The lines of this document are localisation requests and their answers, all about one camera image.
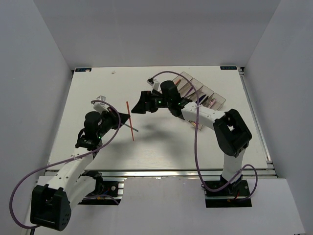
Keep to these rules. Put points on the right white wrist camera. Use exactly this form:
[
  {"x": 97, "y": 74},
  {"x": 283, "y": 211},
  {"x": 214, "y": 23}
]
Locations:
[{"x": 154, "y": 86}]

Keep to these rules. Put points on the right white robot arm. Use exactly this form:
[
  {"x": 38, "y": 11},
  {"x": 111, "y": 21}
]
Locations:
[{"x": 232, "y": 134}]

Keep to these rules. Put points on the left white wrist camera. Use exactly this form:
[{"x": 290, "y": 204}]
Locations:
[{"x": 100, "y": 107}]

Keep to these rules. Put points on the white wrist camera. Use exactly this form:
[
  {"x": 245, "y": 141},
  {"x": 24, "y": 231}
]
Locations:
[
  {"x": 154, "y": 86},
  {"x": 100, "y": 107}
]

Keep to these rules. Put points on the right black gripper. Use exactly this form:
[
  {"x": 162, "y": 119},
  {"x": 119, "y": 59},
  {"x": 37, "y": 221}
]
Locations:
[{"x": 145, "y": 103}]

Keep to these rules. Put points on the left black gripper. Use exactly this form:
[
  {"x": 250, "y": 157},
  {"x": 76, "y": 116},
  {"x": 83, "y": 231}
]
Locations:
[{"x": 113, "y": 114}]

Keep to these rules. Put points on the blue table label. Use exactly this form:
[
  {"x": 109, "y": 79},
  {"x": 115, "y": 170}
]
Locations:
[
  {"x": 83, "y": 69},
  {"x": 228, "y": 68}
]

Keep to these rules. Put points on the blue plastic knife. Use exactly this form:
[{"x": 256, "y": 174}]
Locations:
[{"x": 202, "y": 98}]

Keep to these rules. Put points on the aluminium right table rail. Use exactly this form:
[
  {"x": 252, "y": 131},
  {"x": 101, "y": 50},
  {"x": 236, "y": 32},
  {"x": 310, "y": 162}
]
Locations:
[{"x": 270, "y": 165}]

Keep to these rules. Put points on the right blue table label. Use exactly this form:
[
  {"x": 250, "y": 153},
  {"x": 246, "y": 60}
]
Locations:
[{"x": 228, "y": 68}]

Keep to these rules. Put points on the clear four-compartment organizer tray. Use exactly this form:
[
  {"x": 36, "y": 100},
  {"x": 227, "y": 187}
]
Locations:
[{"x": 198, "y": 95}]

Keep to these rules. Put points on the aluminium table rail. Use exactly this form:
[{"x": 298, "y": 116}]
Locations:
[
  {"x": 153, "y": 173},
  {"x": 270, "y": 165}
]

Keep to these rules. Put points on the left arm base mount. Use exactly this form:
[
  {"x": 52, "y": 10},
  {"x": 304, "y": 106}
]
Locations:
[{"x": 106, "y": 192}]

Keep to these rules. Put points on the left blue table label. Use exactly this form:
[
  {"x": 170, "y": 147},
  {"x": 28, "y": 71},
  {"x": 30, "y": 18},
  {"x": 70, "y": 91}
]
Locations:
[{"x": 83, "y": 69}]

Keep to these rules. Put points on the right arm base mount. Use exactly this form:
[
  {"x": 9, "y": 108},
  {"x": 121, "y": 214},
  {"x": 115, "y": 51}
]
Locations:
[{"x": 229, "y": 198}]

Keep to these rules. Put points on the aluminium front table rail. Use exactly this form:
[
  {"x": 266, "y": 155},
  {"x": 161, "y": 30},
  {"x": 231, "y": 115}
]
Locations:
[{"x": 153, "y": 173}]

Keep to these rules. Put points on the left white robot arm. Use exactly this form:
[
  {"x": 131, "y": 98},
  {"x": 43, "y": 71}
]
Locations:
[{"x": 52, "y": 203}]

